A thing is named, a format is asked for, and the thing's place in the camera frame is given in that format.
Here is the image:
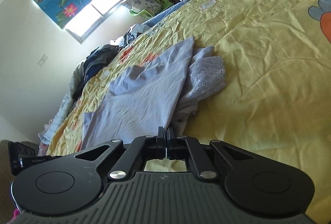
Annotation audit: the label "grey patterned blanket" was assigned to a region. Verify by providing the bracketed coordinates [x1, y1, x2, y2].
[38, 62, 83, 145]

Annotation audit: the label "green plastic stool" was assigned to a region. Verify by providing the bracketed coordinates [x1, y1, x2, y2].
[128, 0, 173, 20]

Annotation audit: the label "crumpled white plastic bag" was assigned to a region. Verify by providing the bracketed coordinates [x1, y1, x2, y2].
[109, 24, 150, 48]

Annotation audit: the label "white wall switch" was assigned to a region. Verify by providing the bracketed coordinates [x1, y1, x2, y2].
[38, 54, 49, 67]

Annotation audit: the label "lavender long-sleeve lace top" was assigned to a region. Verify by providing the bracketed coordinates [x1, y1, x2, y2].
[81, 37, 226, 150]

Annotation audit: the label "yellow floral carrot quilt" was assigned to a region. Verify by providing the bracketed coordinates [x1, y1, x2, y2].
[47, 0, 330, 223]

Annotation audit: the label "folded dark clothes stack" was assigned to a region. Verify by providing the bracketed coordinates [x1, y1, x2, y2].
[83, 44, 122, 82]

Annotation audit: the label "blue knitted bed sheet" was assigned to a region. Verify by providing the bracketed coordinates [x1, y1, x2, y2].
[143, 0, 190, 27]

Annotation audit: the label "window with metal frame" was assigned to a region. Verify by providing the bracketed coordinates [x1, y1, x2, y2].
[65, 0, 123, 43]

